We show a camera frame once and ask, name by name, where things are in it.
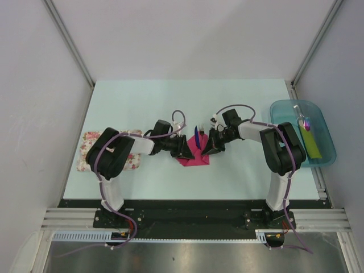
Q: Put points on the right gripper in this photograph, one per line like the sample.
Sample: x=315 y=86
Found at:
x=210 y=148

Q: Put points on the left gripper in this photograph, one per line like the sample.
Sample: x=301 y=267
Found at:
x=182 y=145

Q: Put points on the pink paper napkin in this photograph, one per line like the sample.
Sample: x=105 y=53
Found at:
x=199 y=160

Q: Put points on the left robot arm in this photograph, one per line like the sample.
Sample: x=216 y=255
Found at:
x=110 y=153

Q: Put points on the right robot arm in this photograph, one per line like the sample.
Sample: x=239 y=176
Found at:
x=283 y=153

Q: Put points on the teal plastic bin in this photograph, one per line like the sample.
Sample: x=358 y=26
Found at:
x=282 y=111

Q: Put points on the floral tray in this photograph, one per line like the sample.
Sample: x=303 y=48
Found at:
x=87 y=141

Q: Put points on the silver utensil in bin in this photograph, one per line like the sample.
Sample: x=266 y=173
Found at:
x=299 y=115

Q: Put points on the iridescent fork in bin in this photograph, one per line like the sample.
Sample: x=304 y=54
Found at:
x=306 y=123

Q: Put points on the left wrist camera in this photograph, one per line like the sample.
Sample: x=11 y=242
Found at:
x=178 y=126

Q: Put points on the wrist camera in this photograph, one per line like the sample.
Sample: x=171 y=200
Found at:
x=178 y=126
x=214 y=122

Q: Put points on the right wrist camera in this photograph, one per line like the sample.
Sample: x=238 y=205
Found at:
x=214 y=122

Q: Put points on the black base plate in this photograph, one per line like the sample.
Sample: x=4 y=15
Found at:
x=193 y=219

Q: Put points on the aluminium frame rail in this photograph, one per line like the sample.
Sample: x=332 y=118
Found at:
x=307 y=220

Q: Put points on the white cable duct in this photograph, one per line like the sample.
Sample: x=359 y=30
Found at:
x=82 y=236

